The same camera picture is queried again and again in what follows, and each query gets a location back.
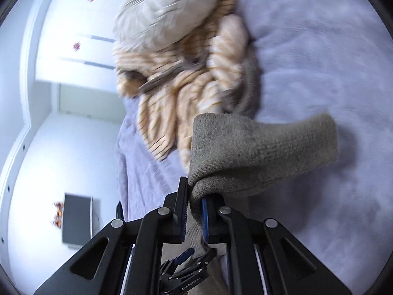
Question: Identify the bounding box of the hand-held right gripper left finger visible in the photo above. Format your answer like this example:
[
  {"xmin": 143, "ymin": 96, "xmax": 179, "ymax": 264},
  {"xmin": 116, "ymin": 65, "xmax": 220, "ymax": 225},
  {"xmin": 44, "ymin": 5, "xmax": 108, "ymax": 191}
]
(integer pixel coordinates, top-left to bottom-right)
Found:
[{"xmin": 34, "ymin": 177, "xmax": 188, "ymax": 295}]

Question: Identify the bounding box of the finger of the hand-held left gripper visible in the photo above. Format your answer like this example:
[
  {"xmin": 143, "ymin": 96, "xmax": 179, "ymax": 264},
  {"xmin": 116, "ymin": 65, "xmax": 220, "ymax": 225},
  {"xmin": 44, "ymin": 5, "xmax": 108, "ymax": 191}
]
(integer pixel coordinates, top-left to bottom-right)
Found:
[
  {"xmin": 166, "ymin": 249, "xmax": 195, "ymax": 268},
  {"xmin": 189, "ymin": 248, "xmax": 217, "ymax": 271}
]

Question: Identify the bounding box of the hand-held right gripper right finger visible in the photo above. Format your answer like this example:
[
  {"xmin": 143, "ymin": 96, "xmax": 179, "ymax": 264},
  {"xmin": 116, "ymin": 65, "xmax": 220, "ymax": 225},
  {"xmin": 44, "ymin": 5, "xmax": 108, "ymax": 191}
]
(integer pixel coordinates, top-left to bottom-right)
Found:
[{"xmin": 201, "ymin": 193, "xmax": 352, "ymax": 295}]

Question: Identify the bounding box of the orange flower decoration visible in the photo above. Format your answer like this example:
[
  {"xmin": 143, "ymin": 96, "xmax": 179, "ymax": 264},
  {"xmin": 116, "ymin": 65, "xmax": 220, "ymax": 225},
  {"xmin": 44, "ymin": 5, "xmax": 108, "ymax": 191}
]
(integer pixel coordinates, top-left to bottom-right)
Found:
[{"xmin": 49, "ymin": 202, "xmax": 65, "ymax": 228}]

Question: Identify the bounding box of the dark taupe fleece garment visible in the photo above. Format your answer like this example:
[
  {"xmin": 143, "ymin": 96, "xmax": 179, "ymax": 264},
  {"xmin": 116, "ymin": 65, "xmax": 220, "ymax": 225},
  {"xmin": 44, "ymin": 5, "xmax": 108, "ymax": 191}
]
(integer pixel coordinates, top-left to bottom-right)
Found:
[{"xmin": 224, "ymin": 52, "xmax": 262, "ymax": 118}]

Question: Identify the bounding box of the white door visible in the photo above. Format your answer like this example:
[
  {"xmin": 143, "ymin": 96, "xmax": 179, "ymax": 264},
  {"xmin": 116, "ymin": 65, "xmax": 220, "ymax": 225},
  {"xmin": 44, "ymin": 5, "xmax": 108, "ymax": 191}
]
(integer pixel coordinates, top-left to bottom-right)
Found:
[{"xmin": 58, "ymin": 84, "xmax": 127, "ymax": 122}]

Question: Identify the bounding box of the lavender plush blanket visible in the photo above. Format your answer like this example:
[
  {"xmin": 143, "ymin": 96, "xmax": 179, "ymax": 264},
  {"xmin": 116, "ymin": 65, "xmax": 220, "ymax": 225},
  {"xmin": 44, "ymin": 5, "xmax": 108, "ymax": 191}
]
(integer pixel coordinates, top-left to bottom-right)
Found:
[{"xmin": 114, "ymin": 0, "xmax": 392, "ymax": 295}]

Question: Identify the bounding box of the white pillow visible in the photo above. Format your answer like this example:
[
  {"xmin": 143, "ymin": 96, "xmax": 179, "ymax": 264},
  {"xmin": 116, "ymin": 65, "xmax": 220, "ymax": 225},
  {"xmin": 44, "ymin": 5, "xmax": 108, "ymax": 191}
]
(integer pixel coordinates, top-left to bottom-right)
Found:
[{"xmin": 113, "ymin": 0, "xmax": 234, "ymax": 51}]

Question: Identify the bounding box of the white wardrobe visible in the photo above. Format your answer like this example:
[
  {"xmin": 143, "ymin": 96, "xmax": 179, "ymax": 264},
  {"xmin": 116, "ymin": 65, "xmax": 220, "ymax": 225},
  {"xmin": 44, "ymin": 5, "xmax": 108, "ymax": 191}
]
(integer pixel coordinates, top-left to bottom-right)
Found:
[{"xmin": 25, "ymin": 0, "xmax": 137, "ymax": 87}]

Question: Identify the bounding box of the television cable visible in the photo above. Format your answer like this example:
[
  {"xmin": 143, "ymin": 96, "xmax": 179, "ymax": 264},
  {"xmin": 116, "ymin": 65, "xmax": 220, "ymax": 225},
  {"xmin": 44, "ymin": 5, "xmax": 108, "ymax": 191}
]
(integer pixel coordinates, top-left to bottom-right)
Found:
[{"xmin": 91, "ymin": 210, "xmax": 102, "ymax": 232}]

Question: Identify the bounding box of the wall-mounted television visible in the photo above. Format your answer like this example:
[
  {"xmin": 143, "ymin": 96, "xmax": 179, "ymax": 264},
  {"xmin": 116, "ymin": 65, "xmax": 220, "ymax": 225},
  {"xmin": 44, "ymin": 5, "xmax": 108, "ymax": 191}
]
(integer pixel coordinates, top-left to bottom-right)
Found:
[{"xmin": 62, "ymin": 192, "xmax": 93, "ymax": 247}]

